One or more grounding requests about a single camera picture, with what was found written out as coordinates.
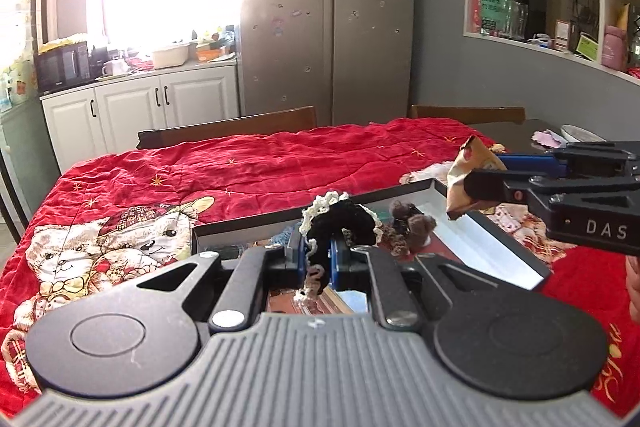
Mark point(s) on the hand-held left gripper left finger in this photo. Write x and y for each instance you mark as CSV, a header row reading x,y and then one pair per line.
x,y
295,254

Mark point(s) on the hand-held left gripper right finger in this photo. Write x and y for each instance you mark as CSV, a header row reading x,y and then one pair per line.
x,y
339,264

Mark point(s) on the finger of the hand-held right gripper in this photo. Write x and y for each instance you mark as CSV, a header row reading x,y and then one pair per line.
x,y
530,164
487,186

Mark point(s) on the blue knit scrunchie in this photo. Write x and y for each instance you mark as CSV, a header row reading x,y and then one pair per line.
x,y
287,234

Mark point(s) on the black white-trimmed scrunchie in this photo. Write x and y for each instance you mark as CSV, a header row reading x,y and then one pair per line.
x,y
340,217

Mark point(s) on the black shallow box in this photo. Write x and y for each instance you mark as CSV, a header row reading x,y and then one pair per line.
x,y
500,257

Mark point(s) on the brown furry hair clip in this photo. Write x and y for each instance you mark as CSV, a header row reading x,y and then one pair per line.
x,y
420,227

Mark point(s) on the person's right hand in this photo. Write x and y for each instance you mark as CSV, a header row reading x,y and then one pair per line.
x,y
634,279

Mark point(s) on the pink flower-shaped coaster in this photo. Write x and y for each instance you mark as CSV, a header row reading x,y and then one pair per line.
x,y
547,138

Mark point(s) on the white plate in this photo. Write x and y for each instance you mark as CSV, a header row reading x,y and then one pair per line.
x,y
580,133

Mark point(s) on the wooden chair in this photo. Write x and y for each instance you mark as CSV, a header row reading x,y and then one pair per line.
x,y
225,127
465,114

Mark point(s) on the red printed blanket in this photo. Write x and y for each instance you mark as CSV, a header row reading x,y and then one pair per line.
x,y
200,167

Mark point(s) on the green card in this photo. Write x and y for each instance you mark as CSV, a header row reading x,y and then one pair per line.
x,y
587,47

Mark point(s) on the pink jar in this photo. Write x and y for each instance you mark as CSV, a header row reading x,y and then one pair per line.
x,y
615,49

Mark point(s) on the clear glass jar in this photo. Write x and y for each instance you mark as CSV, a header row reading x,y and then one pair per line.
x,y
515,19

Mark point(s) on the green paper bag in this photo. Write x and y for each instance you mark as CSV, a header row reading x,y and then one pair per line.
x,y
495,7

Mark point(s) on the white kitchen cabinet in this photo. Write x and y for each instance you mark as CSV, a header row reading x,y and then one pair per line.
x,y
130,117

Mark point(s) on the steel refrigerator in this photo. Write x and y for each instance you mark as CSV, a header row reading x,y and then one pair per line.
x,y
325,32

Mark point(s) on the white plastic basin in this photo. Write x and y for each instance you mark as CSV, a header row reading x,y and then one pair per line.
x,y
170,57

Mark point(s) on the black microwave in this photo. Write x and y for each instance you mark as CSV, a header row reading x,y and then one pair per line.
x,y
60,67

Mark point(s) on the yellow flower garland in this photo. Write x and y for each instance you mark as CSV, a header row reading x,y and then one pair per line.
x,y
62,42

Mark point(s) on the small brown photo frame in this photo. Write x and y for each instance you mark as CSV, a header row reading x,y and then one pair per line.
x,y
564,36

